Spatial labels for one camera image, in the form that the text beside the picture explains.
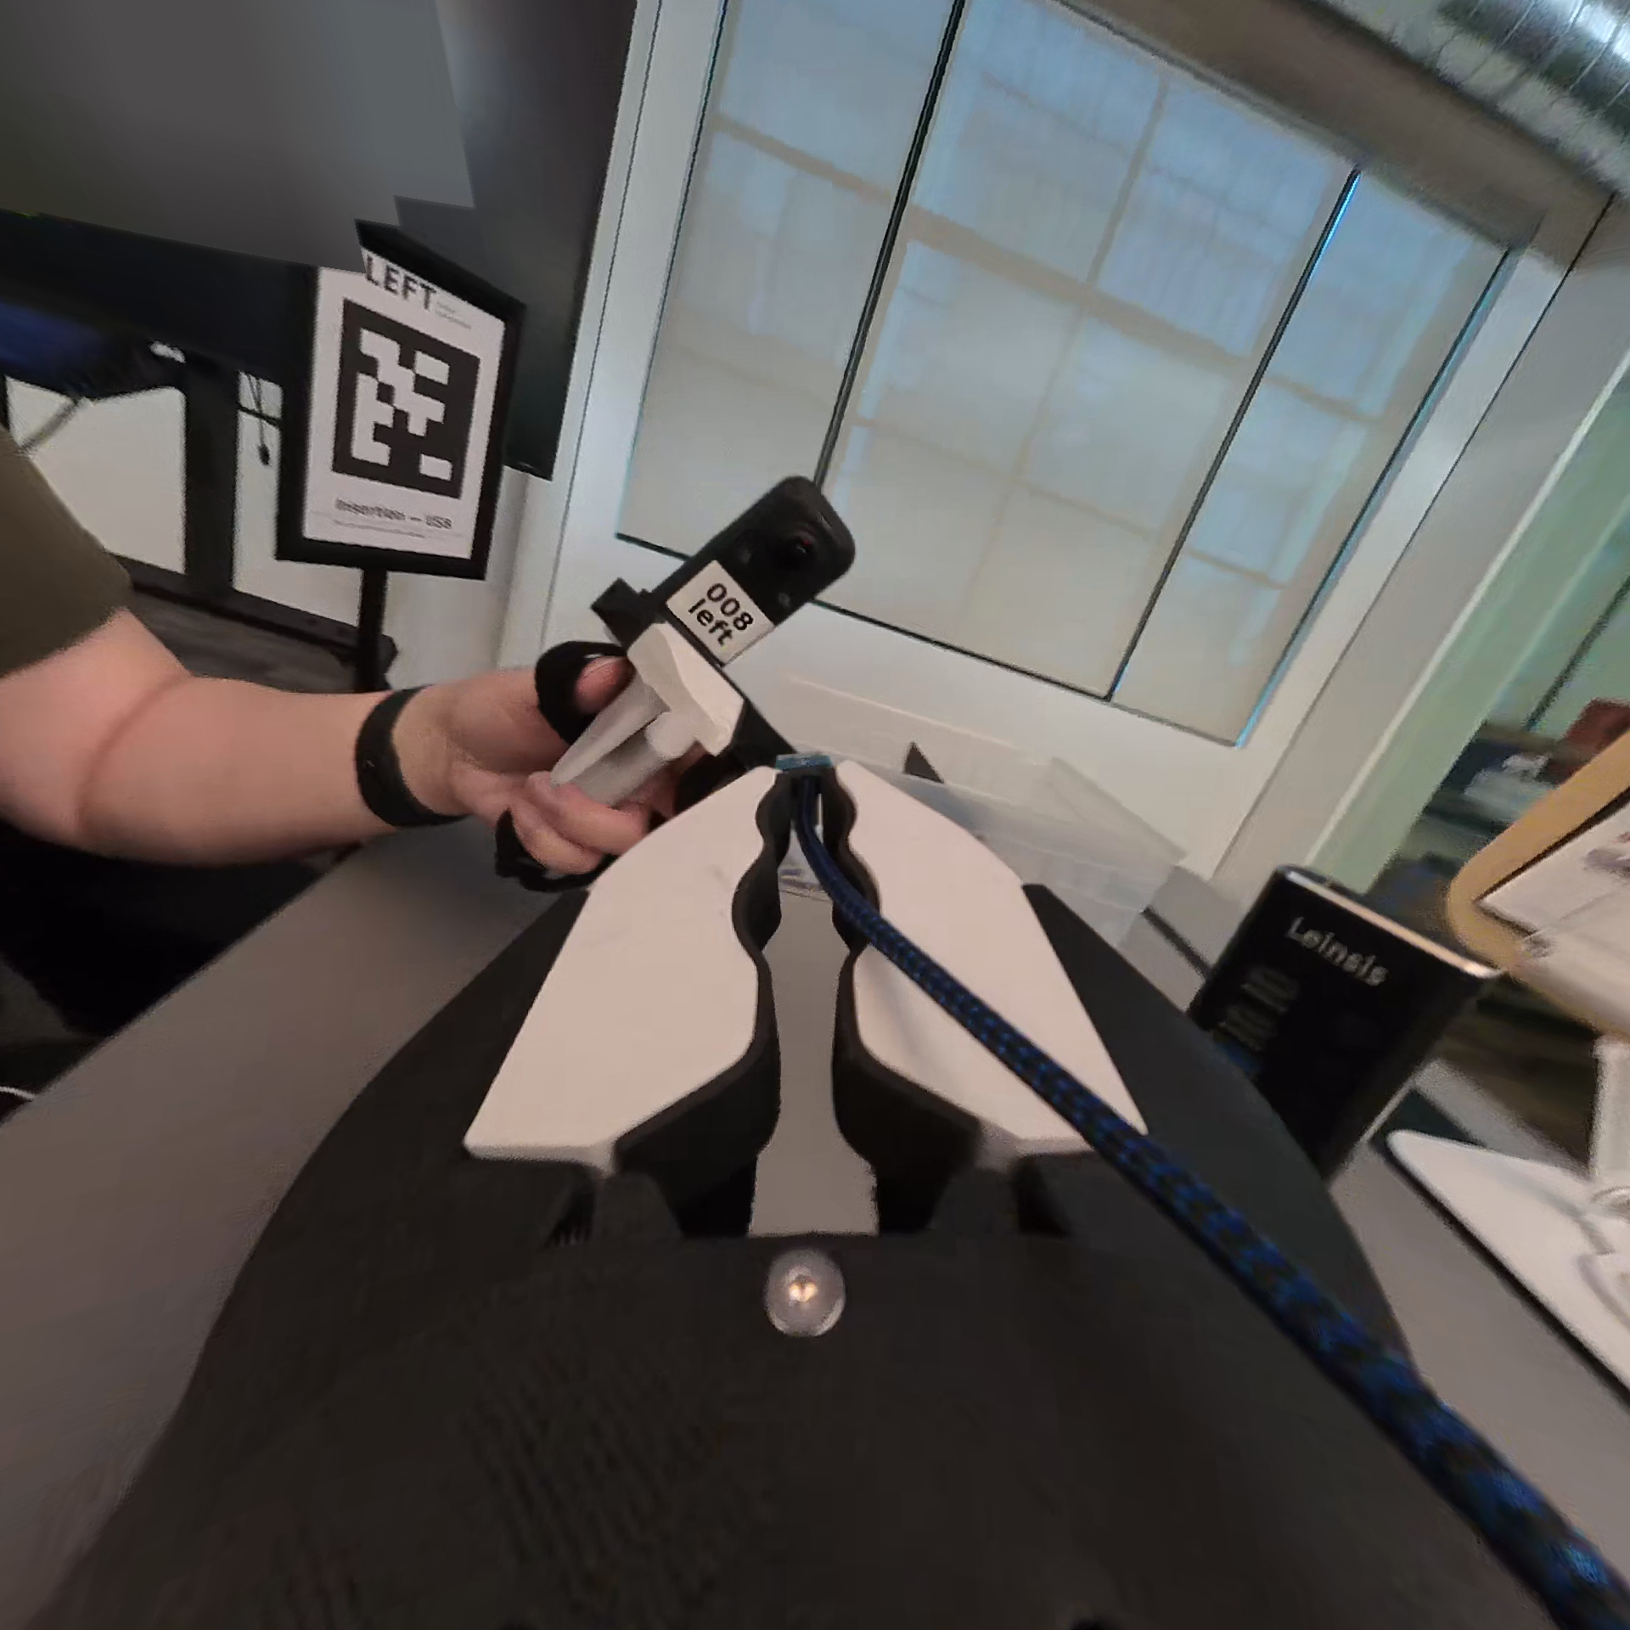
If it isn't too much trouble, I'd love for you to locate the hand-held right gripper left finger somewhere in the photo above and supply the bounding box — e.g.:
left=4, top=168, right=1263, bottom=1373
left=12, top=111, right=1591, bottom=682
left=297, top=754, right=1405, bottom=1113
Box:
left=464, top=767, right=782, bottom=1235

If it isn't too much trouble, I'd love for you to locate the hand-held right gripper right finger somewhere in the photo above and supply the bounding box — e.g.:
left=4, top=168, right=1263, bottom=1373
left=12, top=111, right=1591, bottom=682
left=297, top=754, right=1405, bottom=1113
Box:
left=829, top=758, right=1149, bottom=1235

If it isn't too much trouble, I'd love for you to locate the blue braided usb cable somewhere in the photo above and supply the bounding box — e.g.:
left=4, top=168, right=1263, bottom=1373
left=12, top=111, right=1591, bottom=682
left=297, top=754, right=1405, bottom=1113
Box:
left=774, top=752, right=1630, bottom=1630

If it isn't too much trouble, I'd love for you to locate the clear plastic storage box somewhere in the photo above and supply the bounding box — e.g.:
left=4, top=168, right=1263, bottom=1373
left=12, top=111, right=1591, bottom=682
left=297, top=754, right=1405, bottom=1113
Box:
left=782, top=688, right=1192, bottom=952

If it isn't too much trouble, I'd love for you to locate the person's left forearm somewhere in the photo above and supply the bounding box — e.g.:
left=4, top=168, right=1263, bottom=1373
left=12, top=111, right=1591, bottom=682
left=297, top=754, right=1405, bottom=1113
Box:
left=0, top=610, right=384, bottom=868

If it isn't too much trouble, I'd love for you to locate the glossy black usb hub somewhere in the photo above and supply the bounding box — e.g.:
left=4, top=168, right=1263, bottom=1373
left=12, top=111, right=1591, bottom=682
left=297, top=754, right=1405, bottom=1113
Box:
left=1188, top=864, right=1502, bottom=1181

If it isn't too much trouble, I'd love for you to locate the person's left hand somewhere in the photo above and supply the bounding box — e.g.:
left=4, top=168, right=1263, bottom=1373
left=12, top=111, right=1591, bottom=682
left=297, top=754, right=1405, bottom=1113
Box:
left=406, top=666, right=679, bottom=882

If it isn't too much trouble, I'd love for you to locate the black wrist band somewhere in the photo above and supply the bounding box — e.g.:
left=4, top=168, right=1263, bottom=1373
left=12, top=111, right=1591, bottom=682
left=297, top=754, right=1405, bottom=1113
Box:
left=357, top=686, right=466, bottom=829

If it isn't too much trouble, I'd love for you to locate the framed black white marker sign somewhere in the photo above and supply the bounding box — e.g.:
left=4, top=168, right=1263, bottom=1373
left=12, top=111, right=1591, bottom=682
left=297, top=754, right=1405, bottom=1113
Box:
left=274, top=220, right=528, bottom=585

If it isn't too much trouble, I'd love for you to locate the black metal stand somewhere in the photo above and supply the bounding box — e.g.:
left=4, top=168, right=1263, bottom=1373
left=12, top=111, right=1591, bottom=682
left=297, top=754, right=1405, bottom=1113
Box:
left=0, top=342, right=400, bottom=694

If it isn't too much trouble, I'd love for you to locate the white board stand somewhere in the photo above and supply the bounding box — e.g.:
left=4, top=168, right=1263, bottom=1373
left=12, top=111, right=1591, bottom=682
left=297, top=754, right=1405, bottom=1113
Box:
left=1382, top=1033, right=1630, bottom=1384

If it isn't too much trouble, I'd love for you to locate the printed instruction sheet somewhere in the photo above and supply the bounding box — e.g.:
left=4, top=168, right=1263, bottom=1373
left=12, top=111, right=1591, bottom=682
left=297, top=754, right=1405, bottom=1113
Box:
left=1477, top=796, right=1630, bottom=1008

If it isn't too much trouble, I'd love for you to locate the grey spiral ceiling duct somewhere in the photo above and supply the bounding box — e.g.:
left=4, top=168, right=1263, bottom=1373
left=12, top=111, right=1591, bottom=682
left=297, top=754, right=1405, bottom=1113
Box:
left=1432, top=0, right=1630, bottom=199

